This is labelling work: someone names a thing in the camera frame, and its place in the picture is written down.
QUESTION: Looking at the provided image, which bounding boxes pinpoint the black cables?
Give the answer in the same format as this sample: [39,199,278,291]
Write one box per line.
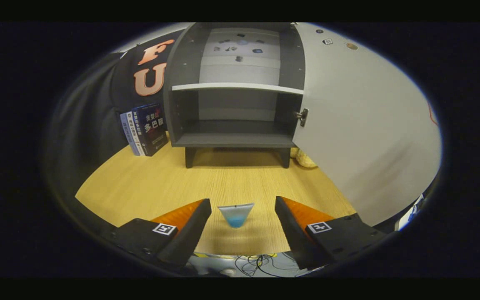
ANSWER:
[234,253,293,278]

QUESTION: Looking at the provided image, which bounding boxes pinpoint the white and blue device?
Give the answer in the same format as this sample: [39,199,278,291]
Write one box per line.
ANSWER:
[396,194,425,232]

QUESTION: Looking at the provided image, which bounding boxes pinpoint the yellow soft object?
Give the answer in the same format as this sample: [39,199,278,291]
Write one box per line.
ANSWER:
[291,147,318,168]

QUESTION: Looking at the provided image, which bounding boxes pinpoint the dark blue book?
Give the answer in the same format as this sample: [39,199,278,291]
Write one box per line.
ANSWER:
[132,103,168,157]

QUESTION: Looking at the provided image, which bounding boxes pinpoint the blue and clear tube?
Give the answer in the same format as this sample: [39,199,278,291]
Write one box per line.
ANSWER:
[217,203,255,229]

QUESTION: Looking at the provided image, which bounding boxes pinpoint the white cabinet door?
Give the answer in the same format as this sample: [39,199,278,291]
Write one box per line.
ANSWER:
[292,23,443,228]

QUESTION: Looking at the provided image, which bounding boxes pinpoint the white spine book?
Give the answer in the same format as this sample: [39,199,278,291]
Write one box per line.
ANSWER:
[125,110,145,156]

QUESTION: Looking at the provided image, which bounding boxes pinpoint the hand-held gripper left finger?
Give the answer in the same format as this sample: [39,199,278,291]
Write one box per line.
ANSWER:
[98,198,212,268]

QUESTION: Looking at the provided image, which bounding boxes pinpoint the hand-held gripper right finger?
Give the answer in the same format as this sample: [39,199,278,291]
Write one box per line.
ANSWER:
[275,196,387,270]

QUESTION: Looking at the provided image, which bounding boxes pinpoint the black backdrop cloth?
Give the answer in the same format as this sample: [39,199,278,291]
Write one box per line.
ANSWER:
[42,28,186,234]

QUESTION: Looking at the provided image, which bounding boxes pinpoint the light blue book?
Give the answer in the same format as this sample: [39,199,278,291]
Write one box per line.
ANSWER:
[120,112,140,155]

